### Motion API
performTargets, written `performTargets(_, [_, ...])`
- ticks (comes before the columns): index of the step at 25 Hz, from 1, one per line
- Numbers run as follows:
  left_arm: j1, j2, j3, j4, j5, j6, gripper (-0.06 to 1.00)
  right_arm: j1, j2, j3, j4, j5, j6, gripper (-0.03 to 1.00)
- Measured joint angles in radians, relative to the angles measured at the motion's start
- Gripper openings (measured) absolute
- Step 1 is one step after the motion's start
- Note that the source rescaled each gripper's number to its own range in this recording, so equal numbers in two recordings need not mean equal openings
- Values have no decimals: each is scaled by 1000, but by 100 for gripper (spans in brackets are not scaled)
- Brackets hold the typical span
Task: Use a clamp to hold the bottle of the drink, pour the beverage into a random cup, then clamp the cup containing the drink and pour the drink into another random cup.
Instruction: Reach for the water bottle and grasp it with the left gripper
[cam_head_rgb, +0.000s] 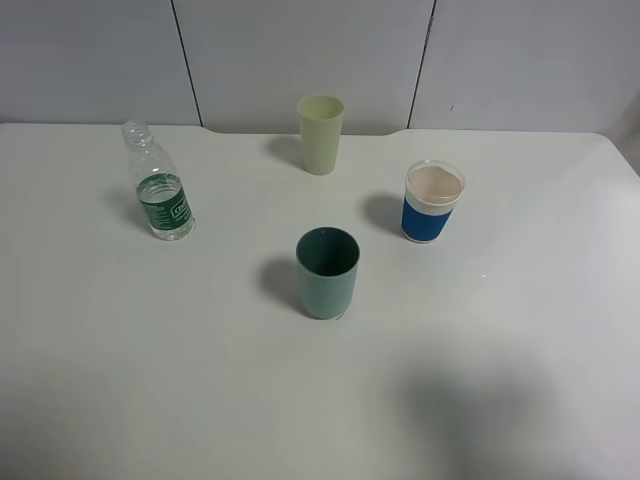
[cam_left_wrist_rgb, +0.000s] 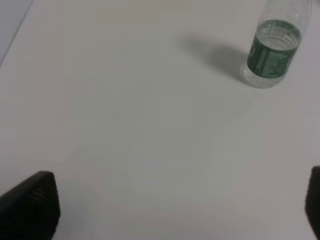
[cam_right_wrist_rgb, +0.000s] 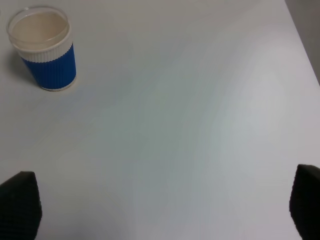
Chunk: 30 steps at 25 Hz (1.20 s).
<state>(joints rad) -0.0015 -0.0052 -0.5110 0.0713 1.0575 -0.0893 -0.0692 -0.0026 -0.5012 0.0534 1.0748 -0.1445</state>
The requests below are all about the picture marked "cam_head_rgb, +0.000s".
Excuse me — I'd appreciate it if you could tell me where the blue sleeved glass cup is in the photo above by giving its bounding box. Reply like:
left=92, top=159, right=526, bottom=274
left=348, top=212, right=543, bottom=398
left=401, top=161, right=465, bottom=243

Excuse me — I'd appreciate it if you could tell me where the pale yellow plastic cup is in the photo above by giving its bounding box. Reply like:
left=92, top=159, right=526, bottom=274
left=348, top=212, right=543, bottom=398
left=297, top=95, right=345, bottom=176

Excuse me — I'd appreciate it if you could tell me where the clear plastic water bottle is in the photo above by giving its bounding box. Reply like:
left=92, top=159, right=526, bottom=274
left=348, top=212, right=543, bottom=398
left=121, top=120, right=196, bottom=241

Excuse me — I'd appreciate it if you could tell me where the teal green plastic cup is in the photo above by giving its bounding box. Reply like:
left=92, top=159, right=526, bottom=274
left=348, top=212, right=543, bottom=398
left=295, top=226, right=360, bottom=320

